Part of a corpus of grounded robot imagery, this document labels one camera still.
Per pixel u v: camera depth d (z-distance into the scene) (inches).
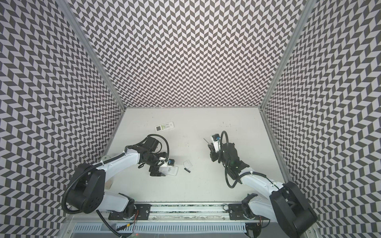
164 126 41.6
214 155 29.5
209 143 33.3
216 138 28.0
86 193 16.6
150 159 27.3
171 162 29.1
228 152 24.3
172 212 29.1
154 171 29.7
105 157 31.5
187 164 35.0
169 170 33.4
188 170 34.2
